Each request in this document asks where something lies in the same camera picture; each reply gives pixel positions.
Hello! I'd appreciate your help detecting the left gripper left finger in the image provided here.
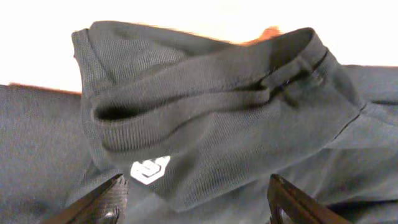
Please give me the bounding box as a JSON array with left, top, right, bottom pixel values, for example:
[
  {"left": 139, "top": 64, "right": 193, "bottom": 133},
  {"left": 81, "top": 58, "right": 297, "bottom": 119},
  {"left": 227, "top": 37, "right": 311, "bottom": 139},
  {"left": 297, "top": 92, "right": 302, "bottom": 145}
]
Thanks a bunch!
[{"left": 41, "top": 174, "right": 128, "bottom": 224}]

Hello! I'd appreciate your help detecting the black t-shirt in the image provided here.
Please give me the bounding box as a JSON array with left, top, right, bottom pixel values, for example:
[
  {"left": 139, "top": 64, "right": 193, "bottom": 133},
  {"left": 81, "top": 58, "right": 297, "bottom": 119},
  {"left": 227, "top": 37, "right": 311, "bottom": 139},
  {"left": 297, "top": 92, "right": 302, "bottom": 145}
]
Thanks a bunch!
[{"left": 1, "top": 21, "right": 397, "bottom": 223}]

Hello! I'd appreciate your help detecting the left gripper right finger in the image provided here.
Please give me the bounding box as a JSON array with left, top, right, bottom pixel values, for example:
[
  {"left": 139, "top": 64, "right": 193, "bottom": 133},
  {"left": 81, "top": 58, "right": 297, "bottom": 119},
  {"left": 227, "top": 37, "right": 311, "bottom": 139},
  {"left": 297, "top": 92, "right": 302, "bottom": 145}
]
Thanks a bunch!
[{"left": 267, "top": 174, "right": 351, "bottom": 224}]

